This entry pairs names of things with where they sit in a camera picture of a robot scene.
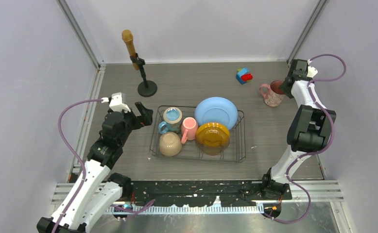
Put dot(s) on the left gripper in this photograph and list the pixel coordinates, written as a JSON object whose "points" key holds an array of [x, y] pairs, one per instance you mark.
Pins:
{"points": [[141, 120]]}

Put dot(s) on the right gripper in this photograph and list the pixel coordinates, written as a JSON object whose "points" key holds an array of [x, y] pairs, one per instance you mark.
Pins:
{"points": [[285, 90]]}

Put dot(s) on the pink patterned mug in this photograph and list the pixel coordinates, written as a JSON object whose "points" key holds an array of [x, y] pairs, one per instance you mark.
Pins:
{"points": [[272, 94]]}

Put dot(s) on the plain pink mug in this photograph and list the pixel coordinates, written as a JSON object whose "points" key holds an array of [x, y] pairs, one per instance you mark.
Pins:
{"points": [[188, 129]]}

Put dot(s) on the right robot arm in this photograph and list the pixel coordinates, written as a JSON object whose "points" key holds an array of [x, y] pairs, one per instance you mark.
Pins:
{"points": [[308, 134]]}

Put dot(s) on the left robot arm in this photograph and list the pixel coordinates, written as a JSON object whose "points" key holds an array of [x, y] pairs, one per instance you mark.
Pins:
{"points": [[96, 188]]}

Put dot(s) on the blue glazed mug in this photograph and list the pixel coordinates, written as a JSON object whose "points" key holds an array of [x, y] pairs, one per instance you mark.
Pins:
{"points": [[172, 119]]}

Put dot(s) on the black microphone stand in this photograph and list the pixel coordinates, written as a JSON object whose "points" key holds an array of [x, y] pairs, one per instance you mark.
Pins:
{"points": [[146, 88]]}

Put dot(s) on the beige floral bowl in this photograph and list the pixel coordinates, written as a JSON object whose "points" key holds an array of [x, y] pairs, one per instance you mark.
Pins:
{"points": [[170, 144]]}

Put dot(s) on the colourful toy block stack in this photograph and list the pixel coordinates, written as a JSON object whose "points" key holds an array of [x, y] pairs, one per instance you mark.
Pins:
{"points": [[243, 75]]}

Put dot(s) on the yellow plate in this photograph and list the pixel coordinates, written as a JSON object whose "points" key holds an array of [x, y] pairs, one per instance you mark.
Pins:
{"points": [[213, 134]]}

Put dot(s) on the light blue plate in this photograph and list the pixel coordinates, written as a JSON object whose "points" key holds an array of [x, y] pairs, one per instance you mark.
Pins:
{"points": [[216, 109]]}

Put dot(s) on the brown microphone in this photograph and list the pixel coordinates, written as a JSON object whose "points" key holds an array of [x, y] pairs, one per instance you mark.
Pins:
{"points": [[128, 39]]}

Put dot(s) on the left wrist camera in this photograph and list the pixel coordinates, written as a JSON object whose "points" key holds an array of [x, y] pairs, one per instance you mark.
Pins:
{"points": [[117, 103]]}

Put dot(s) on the black wire dish rack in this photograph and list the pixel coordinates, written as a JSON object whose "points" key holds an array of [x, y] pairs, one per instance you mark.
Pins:
{"points": [[234, 153]]}

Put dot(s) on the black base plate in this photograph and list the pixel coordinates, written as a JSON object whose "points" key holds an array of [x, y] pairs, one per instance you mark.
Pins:
{"points": [[198, 193]]}

